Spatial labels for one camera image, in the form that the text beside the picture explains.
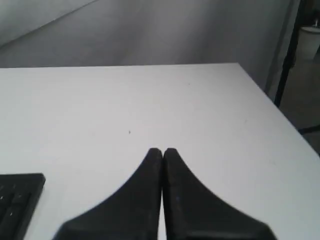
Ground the white bin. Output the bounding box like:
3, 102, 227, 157
296, 18, 320, 60

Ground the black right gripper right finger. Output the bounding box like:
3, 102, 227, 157
162, 148, 276, 240

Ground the black metal stand frame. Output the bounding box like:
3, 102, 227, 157
273, 0, 320, 134

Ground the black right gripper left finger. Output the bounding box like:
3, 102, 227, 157
54, 148, 162, 240

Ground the black acer keyboard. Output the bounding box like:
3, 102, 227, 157
0, 173, 46, 240

